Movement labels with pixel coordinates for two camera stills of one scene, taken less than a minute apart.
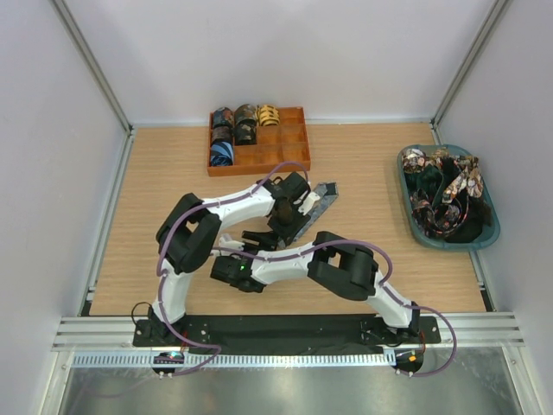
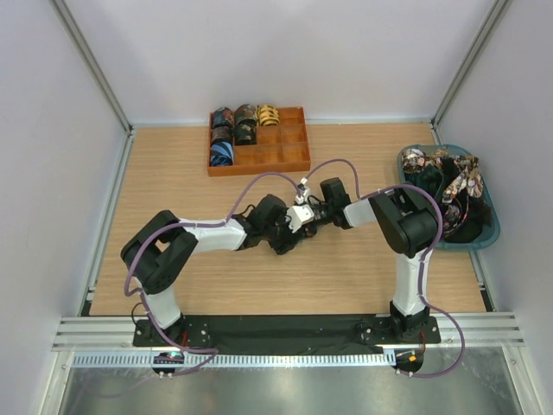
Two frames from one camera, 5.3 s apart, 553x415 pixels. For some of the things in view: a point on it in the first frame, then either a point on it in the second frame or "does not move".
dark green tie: (429, 179) does not move
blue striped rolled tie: (222, 154) does not move
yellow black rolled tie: (267, 116) does not move
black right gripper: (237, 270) to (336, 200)
